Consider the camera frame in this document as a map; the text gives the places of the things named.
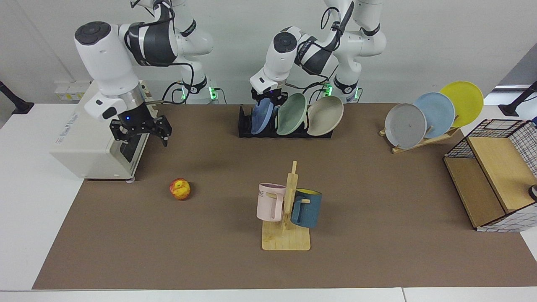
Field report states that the red yellow apple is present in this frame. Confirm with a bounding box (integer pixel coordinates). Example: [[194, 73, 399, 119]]
[[169, 178, 191, 200]]

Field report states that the green plate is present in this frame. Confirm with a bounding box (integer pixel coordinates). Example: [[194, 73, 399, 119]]
[[276, 93, 308, 136]]

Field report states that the black dish rack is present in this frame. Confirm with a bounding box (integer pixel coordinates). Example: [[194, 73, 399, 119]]
[[238, 105, 334, 139]]

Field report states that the beige plate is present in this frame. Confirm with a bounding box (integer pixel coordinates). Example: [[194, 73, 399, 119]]
[[307, 96, 344, 136]]

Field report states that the grey plate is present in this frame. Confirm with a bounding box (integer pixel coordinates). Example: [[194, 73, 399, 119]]
[[384, 103, 428, 149]]

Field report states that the wooden plate rack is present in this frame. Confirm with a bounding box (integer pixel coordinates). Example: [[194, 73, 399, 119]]
[[379, 115, 460, 154]]

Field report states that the light blue plate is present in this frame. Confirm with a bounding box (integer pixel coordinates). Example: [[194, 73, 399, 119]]
[[413, 92, 456, 139]]

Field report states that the yellow plate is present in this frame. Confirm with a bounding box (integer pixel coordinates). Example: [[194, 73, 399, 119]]
[[439, 81, 484, 128]]

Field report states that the pale toaster oven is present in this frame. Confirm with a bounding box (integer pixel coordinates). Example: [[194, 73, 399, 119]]
[[50, 80, 159, 182]]

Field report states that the pink cup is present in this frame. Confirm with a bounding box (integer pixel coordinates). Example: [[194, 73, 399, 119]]
[[256, 183, 287, 222]]

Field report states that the brown table cloth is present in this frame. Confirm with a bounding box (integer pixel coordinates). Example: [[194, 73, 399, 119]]
[[32, 104, 537, 290]]

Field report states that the dark blue cup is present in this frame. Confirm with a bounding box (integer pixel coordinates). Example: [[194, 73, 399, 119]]
[[290, 189, 323, 229]]

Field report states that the wooden cup stand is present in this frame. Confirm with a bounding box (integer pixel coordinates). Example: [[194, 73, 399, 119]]
[[262, 161, 311, 251]]

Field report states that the wire basket with wooden floor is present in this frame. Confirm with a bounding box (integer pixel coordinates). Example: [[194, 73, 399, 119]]
[[443, 119, 537, 232]]

